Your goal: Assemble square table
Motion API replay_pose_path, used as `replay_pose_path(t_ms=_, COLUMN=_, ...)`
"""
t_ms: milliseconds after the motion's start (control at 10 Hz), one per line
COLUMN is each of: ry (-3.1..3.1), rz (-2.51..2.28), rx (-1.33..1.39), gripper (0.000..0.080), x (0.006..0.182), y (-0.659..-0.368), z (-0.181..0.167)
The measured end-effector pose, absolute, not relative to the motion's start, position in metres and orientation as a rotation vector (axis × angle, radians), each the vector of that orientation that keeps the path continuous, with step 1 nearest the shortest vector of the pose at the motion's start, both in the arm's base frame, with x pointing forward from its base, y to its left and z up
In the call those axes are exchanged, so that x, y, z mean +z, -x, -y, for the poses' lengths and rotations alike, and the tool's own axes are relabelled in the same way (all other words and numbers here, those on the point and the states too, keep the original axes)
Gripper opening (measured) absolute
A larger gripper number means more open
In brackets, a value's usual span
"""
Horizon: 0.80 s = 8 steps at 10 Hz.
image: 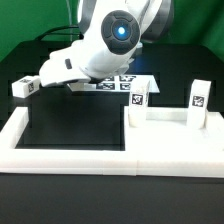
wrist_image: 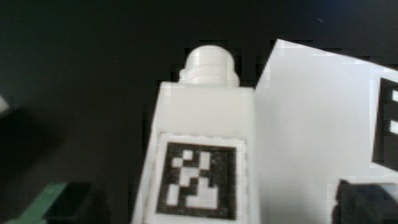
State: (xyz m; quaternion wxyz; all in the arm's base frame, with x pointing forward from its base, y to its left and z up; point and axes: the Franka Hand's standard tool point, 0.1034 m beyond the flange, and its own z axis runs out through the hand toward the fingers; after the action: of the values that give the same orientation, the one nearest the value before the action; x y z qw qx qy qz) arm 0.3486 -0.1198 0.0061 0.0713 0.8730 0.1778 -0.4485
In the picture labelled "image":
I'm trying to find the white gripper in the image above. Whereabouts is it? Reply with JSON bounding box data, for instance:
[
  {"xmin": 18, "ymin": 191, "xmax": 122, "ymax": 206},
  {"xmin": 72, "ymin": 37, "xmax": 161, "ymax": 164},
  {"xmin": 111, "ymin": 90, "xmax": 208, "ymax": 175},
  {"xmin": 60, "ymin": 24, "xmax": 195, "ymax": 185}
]
[{"xmin": 39, "ymin": 41, "xmax": 97, "ymax": 87}]

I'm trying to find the white square tabletop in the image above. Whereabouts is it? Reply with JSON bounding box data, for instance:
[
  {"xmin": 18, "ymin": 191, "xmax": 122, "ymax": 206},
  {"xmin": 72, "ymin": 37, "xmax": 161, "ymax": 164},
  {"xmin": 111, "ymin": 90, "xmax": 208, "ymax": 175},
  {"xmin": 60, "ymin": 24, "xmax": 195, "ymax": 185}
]
[{"xmin": 124, "ymin": 106, "xmax": 224, "ymax": 153}]

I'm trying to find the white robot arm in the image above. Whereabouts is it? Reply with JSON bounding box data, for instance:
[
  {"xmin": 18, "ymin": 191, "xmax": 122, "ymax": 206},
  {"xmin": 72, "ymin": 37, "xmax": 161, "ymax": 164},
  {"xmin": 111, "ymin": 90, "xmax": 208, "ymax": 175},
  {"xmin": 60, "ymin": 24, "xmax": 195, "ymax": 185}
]
[{"xmin": 39, "ymin": 0, "xmax": 174, "ymax": 87}]

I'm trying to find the white marker sheet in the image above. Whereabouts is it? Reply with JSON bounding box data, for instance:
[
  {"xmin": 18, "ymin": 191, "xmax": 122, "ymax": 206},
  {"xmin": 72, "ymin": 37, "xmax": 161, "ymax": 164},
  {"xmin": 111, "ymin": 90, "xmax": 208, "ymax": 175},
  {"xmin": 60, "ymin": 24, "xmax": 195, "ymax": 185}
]
[{"xmin": 79, "ymin": 74, "xmax": 160, "ymax": 94}]

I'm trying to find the white U-shaped fence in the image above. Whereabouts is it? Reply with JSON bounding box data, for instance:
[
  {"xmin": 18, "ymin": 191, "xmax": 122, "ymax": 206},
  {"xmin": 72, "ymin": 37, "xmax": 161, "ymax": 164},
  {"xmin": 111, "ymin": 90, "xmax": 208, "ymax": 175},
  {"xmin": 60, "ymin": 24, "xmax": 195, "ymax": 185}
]
[{"xmin": 0, "ymin": 107, "xmax": 224, "ymax": 178}]

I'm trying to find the black cable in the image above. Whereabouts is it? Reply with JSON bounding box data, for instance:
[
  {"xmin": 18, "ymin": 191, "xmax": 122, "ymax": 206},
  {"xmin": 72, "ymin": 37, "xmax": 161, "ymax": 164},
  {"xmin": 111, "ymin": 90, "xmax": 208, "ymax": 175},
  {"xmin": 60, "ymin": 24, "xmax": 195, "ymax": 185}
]
[{"xmin": 34, "ymin": 23, "xmax": 83, "ymax": 42}]

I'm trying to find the grey thin cable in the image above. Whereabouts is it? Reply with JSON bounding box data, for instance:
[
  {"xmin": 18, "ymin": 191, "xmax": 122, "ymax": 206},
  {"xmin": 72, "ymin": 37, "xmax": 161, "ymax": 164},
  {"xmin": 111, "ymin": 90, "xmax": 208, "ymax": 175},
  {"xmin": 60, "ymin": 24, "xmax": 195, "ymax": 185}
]
[{"xmin": 65, "ymin": 0, "xmax": 74, "ymax": 28}]

